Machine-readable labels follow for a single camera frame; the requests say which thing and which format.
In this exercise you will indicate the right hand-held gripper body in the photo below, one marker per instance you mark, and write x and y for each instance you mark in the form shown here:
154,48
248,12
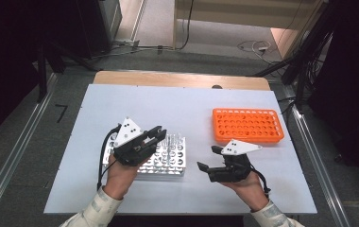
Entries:
234,168

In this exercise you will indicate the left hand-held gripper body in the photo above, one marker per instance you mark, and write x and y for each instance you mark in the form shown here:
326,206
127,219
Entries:
130,151

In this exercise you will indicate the group of clear test tubes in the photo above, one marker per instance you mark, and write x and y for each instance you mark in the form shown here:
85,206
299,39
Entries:
173,142

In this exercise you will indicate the metal test tube rack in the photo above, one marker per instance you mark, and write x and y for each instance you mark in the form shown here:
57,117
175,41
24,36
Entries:
168,157

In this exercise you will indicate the orange test tube rack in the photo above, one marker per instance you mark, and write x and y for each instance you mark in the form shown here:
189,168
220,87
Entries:
247,126

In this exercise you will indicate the person's right hand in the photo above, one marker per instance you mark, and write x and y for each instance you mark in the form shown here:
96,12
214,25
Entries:
250,192

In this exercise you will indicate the person's left hand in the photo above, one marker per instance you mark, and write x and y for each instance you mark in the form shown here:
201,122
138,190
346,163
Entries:
121,179

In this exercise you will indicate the wooden table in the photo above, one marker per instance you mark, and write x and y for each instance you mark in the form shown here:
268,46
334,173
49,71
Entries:
180,79

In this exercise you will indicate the black metal stand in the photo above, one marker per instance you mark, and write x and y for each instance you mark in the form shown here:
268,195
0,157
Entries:
41,72

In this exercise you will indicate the dark cabinet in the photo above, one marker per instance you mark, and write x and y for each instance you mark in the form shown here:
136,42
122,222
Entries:
92,25

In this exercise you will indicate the light wooden desk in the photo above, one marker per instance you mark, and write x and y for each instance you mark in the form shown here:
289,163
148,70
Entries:
247,12

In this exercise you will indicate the aluminium floor rail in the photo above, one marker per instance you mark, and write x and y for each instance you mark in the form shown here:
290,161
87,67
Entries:
316,151
13,151

